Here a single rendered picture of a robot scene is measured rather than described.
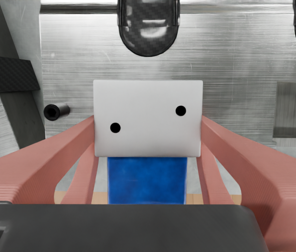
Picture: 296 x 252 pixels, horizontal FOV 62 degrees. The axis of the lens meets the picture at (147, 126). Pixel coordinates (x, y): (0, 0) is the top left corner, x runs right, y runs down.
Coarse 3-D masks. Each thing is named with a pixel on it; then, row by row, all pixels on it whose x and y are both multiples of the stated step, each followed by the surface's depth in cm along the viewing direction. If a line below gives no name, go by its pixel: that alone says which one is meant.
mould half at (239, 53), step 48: (48, 0) 16; (96, 0) 16; (192, 0) 15; (240, 0) 15; (288, 0) 15; (48, 48) 16; (96, 48) 16; (192, 48) 15; (240, 48) 15; (288, 48) 15; (48, 96) 16; (240, 96) 16
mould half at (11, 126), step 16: (0, 16) 24; (0, 32) 23; (0, 48) 22; (0, 96) 20; (16, 96) 22; (32, 96) 25; (0, 112) 20; (16, 112) 22; (32, 112) 24; (0, 128) 20; (16, 128) 21; (32, 128) 23; (0, 144) 20; (16, 144) 20
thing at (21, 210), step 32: (0, 160) 7; (32, 160) 7; (64, 160) 8; (96, 160) 12; (0, 192) 5; (32, 192) 6; (0, 224) 5; (32, 224) 5; (64, 224) 5; (96, 224) 5; (128, 224) 5; (160, 224) 5; (192, 224) 5; (224, 224) 5; (256, 224) 5
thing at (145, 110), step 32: (96, 96) 11; (128, 96) 11; (160, 96) 11; (192, 96) 11; (96, 128) 11; (128, 128) 11; (160, 128) 11; (192, 128) 11; (128, 160) 13; (160, 160) 13; (128, 192) 13; (160, 192) 13
